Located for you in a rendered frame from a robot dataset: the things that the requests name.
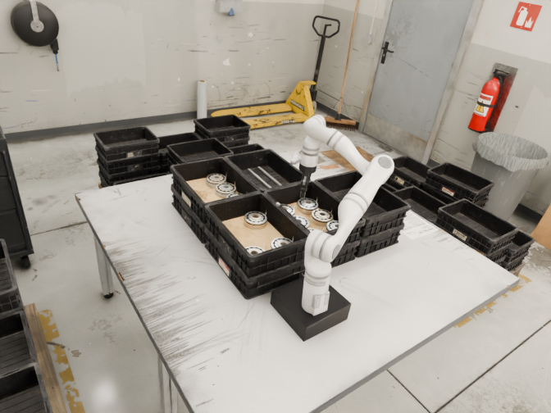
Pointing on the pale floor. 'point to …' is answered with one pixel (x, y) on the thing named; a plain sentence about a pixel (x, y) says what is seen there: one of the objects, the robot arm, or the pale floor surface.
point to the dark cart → (12, 210)
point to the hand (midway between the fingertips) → (303, 191)
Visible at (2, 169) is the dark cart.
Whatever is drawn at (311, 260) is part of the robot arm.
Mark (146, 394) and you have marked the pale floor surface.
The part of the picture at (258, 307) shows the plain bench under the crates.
